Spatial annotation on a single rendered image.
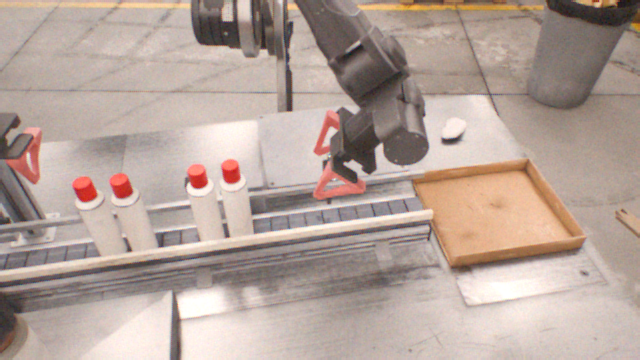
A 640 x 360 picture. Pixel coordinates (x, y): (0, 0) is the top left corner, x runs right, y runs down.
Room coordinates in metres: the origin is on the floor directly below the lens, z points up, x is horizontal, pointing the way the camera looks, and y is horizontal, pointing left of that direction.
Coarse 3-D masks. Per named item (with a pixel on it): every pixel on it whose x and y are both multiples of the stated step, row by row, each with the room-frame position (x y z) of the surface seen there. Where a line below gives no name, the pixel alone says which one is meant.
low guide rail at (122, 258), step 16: (336, 224) 0.68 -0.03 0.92; (352, 224) 0.68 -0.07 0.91; (368, 224) 0.69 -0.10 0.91; (384, 224) 0.69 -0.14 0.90; (224, 240) 0.64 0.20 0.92; (240, 240) 0.64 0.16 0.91; (256, 240) 0.65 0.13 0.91; (272, 240) 0.65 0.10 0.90; (112, 256) 0.60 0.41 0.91; (128, 256) 0.60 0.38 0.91; (144, 256) 0.60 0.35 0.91; (160, 256) 0.61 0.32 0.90; (0, 272) 0.56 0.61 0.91; (16, 272) 0.56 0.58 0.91; (32, 272) 0.57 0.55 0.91; (48, 272) 0.57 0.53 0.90; (64, 272) 0.58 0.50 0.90
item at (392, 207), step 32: (224, 224) 0.71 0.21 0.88; (256, 224) 0.71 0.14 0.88; (288, 224) 0.71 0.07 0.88; (320, 224) 0.71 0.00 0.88; (416, 224) 0.71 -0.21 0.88; (0, 256) 0.63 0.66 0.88; (32, 256) 0.63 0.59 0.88; (64, 256) 0.63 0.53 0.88; (96, 256) 0.63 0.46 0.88; (192, 256) 0.63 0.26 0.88
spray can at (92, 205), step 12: (84, 180) 0.64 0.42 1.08; (84, 192) 0.62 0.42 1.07; (96, 192) 0.64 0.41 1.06; (84, 204) 0.62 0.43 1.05; (96, 204) 0.62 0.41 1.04; (108, 204) 0.64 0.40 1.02; (84, 216) 0.61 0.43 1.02; (96, 216) 0.61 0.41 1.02; (108, 216) 0.63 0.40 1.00; (96, 228) 0.61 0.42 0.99; (108, 228) 0.62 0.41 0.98; (96, 240) 0.61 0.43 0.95; (108, 240) 0.61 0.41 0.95; (120, 240) 0.63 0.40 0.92; (108, 252) 0.61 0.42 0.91; (120, 252) 0.62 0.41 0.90
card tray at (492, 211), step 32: (512, 160) 0.93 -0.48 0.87; (416, 192) 0.86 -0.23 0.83; (448, 192) 0.85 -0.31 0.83; (480, 192) 0.86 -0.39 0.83; (512, 192) 0.86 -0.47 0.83; (544, 192) 0.85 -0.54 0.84; (448, 224) 0.75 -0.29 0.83; (480, 224) 0.75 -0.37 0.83; (512, 224) 0.75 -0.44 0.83; (544, 224) 0.75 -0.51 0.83; (576, 224) 0.72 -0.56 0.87; (448, 256) 0.66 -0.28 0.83; (480, 256) 0.64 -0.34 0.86; (512, 256) 0.66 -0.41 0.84
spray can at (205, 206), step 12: (192, 168) 0.67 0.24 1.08; (204, 168) 0.67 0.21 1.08; (192, 180) 0.66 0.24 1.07; (204, 180) 0.66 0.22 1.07; (192, 192) 0.65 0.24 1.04; (204, 192) 0.65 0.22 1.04; (192, 204) 0.65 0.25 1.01; (204, 204) 0.65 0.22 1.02; (216, 204) 0.66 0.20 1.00; (204, 216) 0.64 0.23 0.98; (216, 216) 0.66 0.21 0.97; (204, 228) 0.64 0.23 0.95; (216, 228) 0.65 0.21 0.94; (204, 240) 0.65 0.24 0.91
